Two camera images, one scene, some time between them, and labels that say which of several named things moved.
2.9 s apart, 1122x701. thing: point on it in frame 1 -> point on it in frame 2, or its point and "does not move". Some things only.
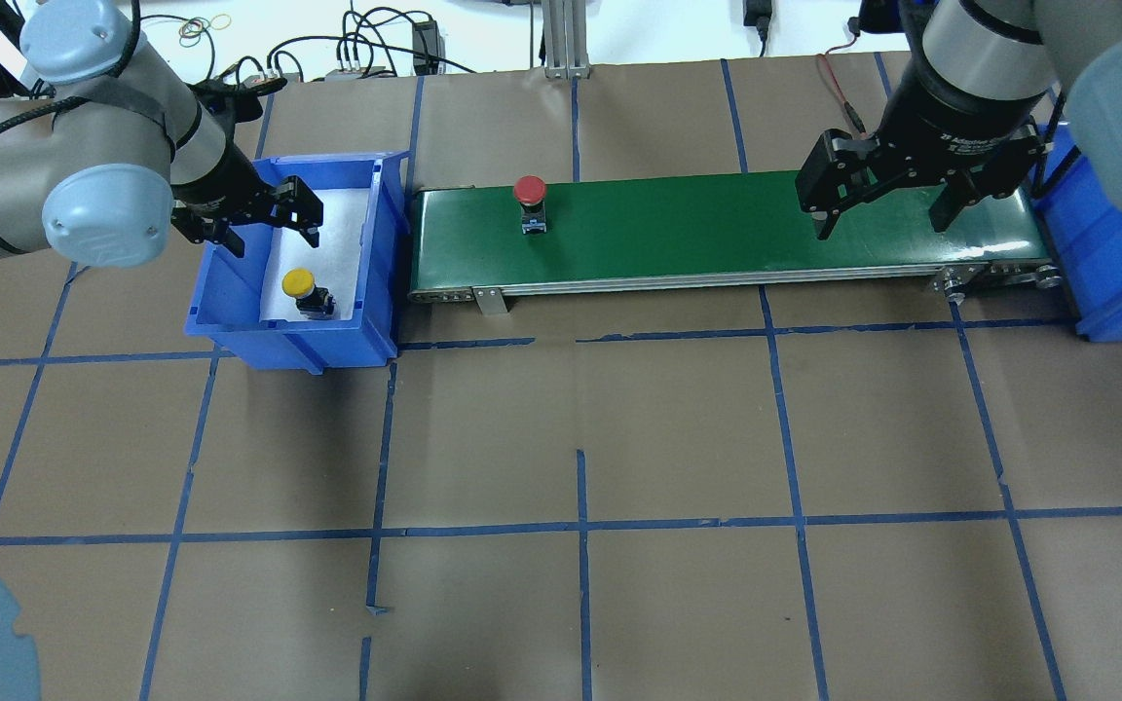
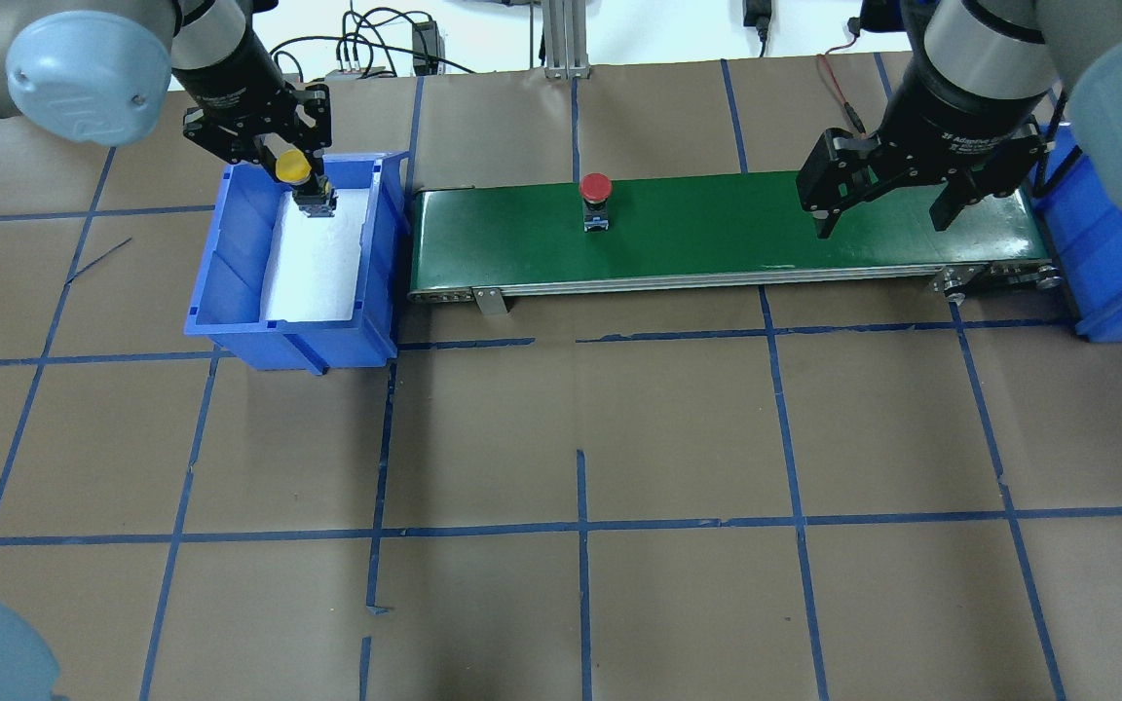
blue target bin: x=1107 y=259 does not move
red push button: x=530 y=191 -> x=595 y=188
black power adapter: x=429 y=49 does not move
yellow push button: x=312 y=301 -> x=316 y=197
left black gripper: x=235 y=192 -> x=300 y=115
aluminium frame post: x=566 y=39 does not move
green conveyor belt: x=713 y=235 does not move
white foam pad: x=334 y=265 does not move
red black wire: x=823 y=57 does not move
